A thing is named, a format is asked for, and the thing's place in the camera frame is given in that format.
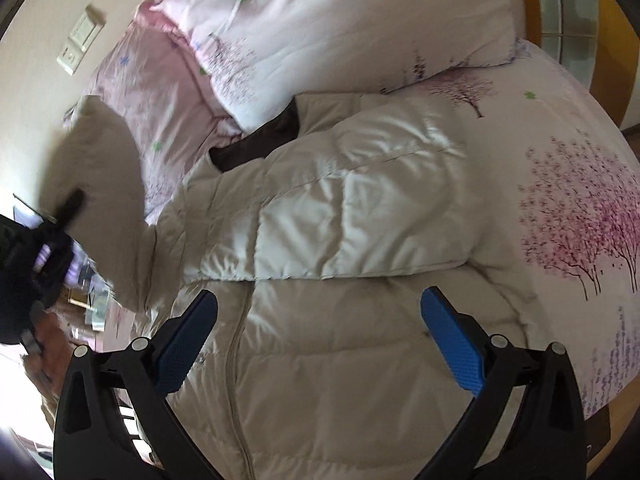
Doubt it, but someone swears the person's left hand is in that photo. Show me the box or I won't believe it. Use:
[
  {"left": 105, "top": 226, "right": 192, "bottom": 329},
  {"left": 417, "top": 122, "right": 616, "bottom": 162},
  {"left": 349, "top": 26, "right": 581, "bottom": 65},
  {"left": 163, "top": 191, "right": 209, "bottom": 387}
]
[{"left": 23, "top": 309, "right": 75, "bottom": 398}]

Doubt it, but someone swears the wooden door frame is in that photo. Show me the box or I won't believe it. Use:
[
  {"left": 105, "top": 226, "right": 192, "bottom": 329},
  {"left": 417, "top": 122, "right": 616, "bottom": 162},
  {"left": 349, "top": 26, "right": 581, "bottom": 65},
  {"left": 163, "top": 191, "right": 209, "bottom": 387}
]
[{"left": 518, "top": 0, "right": 639, "bottom": 134}]

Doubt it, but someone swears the right floral pink pillow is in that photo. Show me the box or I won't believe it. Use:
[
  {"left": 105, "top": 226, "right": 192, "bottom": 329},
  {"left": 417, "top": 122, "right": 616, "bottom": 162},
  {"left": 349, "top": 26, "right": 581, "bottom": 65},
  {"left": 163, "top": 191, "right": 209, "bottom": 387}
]
[{"left": 155, "top": 0, "right": 516, "bottom": 133}]

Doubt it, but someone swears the beige puffer jacket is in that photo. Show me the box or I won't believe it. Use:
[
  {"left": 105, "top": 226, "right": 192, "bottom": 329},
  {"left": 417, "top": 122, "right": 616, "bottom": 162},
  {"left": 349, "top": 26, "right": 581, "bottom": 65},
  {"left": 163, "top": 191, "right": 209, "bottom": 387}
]
[{"left": 39, "top": 94, "right": 551, "bottom": 479}]

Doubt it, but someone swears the floral pink pillow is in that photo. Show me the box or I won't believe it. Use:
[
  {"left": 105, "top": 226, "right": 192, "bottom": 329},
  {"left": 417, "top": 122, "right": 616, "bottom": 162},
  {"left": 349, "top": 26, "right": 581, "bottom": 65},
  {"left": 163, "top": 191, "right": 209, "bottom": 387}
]
[
  {"left": 155, "top": 0, "right": 516, "bottom": 133},
  {"left": 82, "top": 21, "right": 243, "bottom": 223}
]

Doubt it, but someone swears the left floral pink pillow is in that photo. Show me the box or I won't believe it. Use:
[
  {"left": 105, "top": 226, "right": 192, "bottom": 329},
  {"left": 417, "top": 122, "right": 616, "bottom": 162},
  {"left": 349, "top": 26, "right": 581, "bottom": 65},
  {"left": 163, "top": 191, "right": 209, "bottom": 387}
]
[{"left": 82, "top": 21, "right": 243, "bottom": 223}]

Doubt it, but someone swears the pink floral bed sheet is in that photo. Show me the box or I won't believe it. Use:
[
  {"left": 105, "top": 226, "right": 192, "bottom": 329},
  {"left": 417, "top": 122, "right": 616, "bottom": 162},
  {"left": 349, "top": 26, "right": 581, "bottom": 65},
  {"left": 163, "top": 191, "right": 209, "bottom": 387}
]
[{"left": 402, "top": 41, "right": 639, "bottom": 415}]

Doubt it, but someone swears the white wall socket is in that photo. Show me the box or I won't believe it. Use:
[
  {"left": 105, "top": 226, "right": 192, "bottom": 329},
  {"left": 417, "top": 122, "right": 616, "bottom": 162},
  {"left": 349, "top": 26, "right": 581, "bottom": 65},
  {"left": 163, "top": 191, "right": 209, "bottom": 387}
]
[{"left": 56, "top": 44, "right": 84, "bottom": 76}]

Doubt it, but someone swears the white wall switch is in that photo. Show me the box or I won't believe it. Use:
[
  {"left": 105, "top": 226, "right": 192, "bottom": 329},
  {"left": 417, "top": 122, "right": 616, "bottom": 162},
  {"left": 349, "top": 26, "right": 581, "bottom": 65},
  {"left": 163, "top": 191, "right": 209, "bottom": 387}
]
[{"left": 68, "top": 4, "right": 105, "bottom": 52}]

